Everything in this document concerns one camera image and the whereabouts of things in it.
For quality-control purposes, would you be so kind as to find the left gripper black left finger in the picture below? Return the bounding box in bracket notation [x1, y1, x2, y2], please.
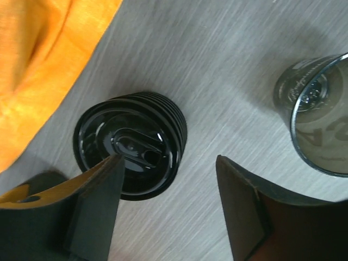
[1, 155, 125, 260]

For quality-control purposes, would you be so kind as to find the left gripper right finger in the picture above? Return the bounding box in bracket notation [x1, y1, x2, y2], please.
[216, 156, 347, 260]

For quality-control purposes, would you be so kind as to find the black plastic cup lid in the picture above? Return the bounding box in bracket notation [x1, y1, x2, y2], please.
[73, 97, 183, 201]

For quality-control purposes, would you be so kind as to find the black cup from stack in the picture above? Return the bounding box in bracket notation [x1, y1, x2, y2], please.
[273, 53, 347, 177]

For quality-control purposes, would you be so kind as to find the black ribbed cup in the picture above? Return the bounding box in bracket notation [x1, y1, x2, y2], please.
[110, 91, 188, 158]

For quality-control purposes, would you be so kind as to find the orange cartoon mouse cloth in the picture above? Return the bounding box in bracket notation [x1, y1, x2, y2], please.
[1, 1, 121, 171]

